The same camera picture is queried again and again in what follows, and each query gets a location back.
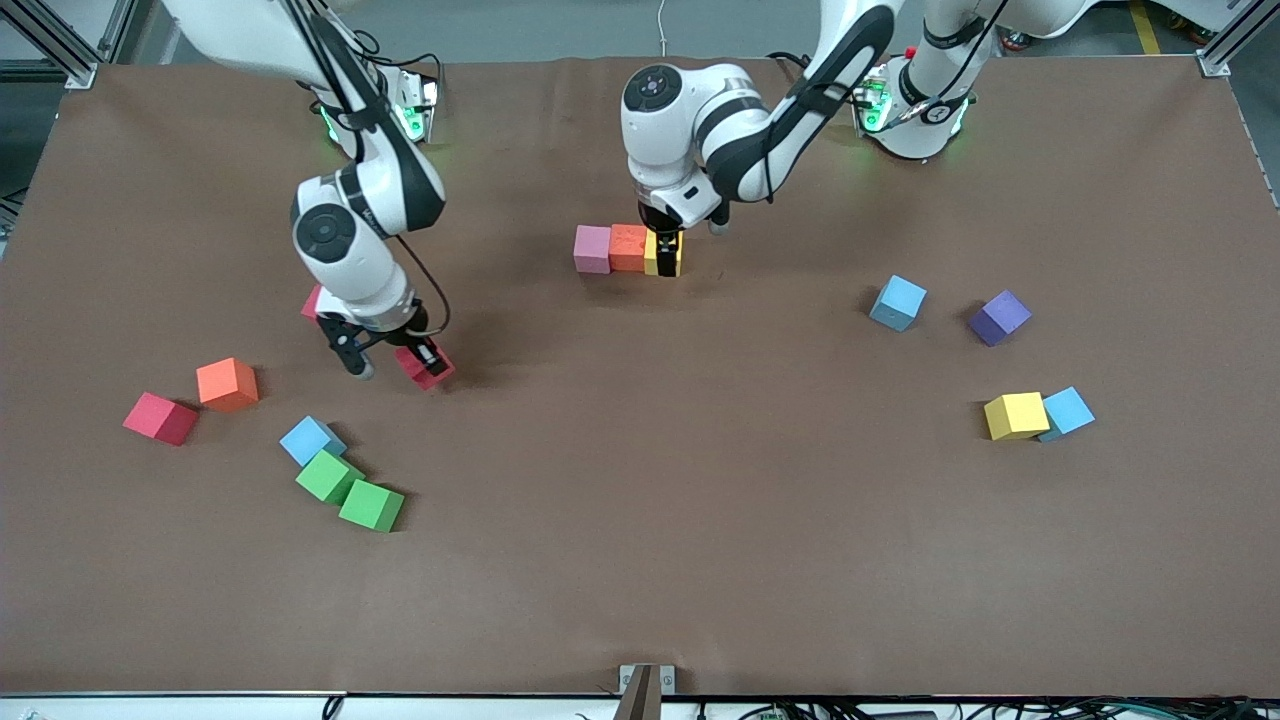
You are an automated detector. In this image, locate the yellow foam block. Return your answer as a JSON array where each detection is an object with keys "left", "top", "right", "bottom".
[
  {"left": 643, "top": 230, "right": 685, "bottom": 278},
  {"left": 984, "top": 392, "right": 1051, "bottom": 442}
]

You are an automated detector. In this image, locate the orange foam block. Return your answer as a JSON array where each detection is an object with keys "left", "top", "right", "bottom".
[
  {"left": 610, "top": 224, "right": 648, "bottom": 273},
  {"left": 196, "top": 357, "right": 260, "bottom": 413}
]

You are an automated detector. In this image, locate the pink foam block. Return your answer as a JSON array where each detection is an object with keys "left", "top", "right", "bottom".
[{"left": 573, "top": 225, "right": 613, "bottom": 275}]

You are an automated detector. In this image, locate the green foam block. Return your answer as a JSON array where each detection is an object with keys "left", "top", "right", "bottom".
[
  {"left": 295, "top": 449, "right": 367, "bottom": 505},
  {"left": 338, "top": 479, "right": 406, "bottom": 533}
]

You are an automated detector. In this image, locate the blue foam block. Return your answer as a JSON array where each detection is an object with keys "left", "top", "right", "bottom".
[
  {"left": 1036, "top": 386, "right": 1096, "bottom": 444},
  {"left": 279, "top": 415, "right": 348, "bottom": 468},
  {"left": 868, "top": 274, "right": 928, "bottom": 333}
]

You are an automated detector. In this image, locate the brown table cover sheet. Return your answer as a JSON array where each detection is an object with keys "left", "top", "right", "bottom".
[{"left": 0, "top": 55, "right": 1280, "bottom": 698}]

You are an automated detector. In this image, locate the purple foam block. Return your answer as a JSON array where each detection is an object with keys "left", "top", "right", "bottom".
[{"left": 967, "top": 290, "right": 1033, "bottom": 348}]

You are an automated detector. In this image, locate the white background machine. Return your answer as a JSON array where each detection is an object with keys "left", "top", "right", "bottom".
[
  {"left": 1150, "top": 0, "right": 1236, "bottom": 31},
  {"left": 1000, "top": 0, "right": 1101, "bottom": 41}
]

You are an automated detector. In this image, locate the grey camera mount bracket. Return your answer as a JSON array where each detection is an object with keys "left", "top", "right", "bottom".
[{"left": 618, "top": 664, "right": 676, "bottom": 720}]

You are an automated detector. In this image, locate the tangled cable bundle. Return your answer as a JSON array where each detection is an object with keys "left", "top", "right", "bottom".
[{"left": 700, "top": 697, "right": 1280, "bottom": 720}]

